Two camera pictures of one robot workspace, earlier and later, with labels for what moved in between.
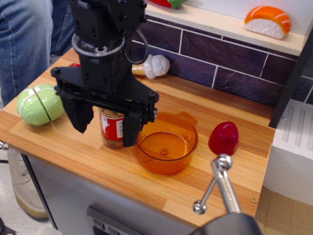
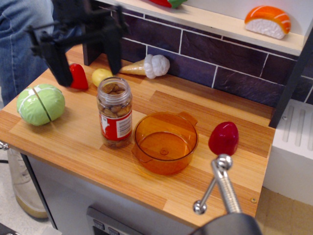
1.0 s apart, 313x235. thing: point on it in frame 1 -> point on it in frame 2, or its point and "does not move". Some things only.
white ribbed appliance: (290, 170) does not move
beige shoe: (26, 193) does not move
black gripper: (105, 75) -> (78, 21)
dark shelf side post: (293, 81) does not move
